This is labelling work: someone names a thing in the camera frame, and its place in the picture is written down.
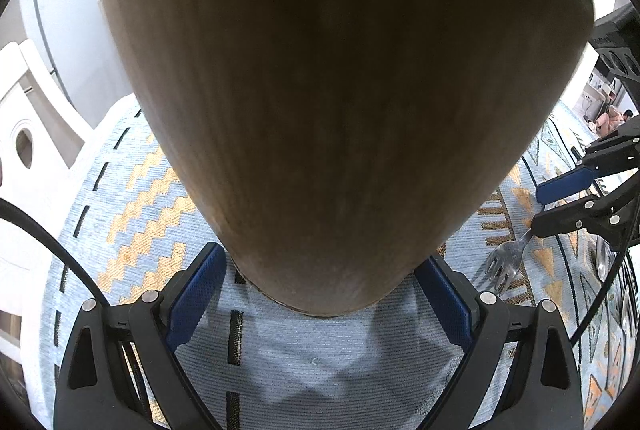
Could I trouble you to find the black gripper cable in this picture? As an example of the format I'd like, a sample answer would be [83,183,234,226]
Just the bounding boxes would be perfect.
[567,200,640,346]
[0,197,108,306]

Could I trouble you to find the blue patterned tablecloth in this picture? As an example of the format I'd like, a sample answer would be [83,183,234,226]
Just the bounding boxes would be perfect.
[37,95,640,430]

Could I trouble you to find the metal spoon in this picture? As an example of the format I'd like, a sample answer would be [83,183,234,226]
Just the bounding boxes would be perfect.
[592,237,613,283]

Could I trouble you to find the white refrigerator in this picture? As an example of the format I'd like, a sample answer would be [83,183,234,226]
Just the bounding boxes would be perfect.
[17,0,136,131]

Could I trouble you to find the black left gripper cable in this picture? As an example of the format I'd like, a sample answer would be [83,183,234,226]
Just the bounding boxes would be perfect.
[0,197,108,306]

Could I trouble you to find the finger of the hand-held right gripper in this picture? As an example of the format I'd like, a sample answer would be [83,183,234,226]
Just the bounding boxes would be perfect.
[535,115,640,206]
[530,180,640,253]

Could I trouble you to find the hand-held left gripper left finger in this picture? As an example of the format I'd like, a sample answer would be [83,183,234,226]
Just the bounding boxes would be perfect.
[54,241,228,430]

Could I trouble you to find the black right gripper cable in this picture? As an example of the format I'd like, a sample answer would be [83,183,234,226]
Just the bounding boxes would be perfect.
[567,200,640,346]

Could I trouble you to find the white dining chair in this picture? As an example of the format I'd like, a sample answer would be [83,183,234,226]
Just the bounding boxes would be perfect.
[0,39,98,326]

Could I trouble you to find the wooden utensil holder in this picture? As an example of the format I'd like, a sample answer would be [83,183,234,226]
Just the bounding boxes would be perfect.
[100,0,597,317]

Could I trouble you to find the metal fork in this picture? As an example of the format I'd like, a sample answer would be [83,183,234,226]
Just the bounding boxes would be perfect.
[482,230,536,296]

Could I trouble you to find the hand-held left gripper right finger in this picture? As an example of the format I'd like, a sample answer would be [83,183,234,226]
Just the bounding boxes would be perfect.
[413,254,585,430]

